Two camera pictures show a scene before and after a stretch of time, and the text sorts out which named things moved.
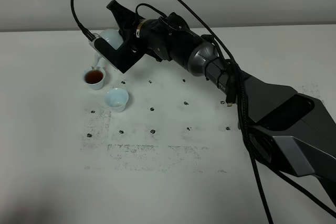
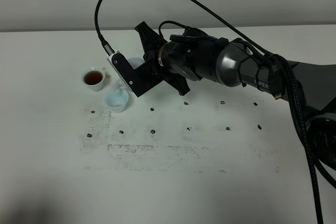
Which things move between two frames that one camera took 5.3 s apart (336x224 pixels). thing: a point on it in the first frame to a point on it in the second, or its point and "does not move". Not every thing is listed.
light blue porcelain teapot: [113, 36] to [134, 62]
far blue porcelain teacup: [95, 78] does not move
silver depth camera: [93, 44] to [124, 68]
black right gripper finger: [124, 17] to [152, 41]
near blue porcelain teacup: [116, 98] does not move
